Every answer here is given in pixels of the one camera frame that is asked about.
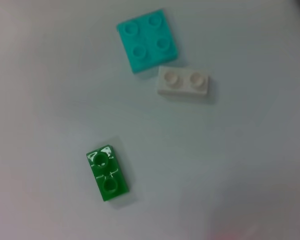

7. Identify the white two-stud brick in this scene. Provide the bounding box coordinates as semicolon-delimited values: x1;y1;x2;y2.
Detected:
156;65;209;97

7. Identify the green two-stud brick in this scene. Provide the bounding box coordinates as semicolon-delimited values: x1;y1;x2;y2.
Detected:
85;144;130;203

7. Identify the teal square brick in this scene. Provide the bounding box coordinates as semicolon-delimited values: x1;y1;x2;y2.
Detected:
115;8;179;74

